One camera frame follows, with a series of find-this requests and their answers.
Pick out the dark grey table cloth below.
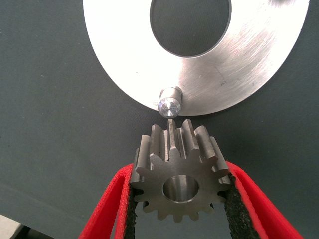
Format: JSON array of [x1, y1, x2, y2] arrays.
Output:
[[0, 0, 319, 239]]

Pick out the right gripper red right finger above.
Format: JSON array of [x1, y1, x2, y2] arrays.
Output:
[[223, 161, 310, 239]]

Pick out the small steel planetary gear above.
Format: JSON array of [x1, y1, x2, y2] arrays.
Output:
[[130, 119, 232, 223]]

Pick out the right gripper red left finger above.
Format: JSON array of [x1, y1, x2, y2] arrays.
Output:
[[78, 163, 137, 239]]

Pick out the round metal carrier plate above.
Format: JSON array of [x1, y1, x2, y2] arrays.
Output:
[[83, 0, 311, 119]]

